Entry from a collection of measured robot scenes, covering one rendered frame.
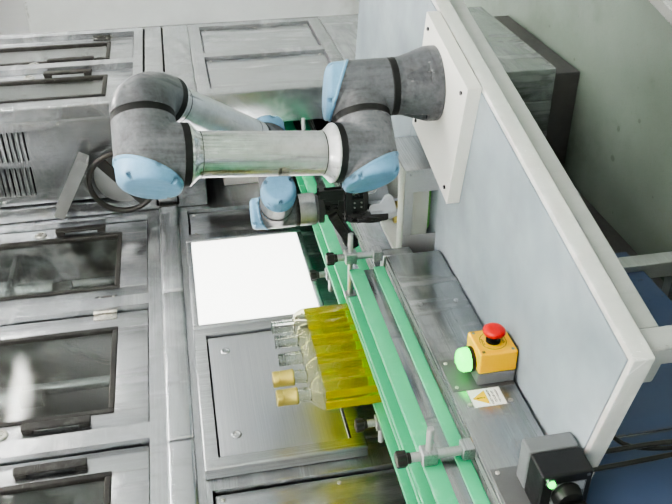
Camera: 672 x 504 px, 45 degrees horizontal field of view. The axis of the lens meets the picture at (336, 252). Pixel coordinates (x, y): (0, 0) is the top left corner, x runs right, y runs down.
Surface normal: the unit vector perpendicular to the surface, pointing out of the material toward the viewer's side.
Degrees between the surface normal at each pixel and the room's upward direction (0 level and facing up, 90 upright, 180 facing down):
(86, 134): 90
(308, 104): 90
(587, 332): 0
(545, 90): 90
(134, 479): 90
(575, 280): 0
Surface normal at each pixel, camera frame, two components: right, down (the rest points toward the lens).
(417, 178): 0.19, 0.53
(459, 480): 0.00, -0.84
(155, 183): 0.01, 0.96
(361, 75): 0.12, -0.29
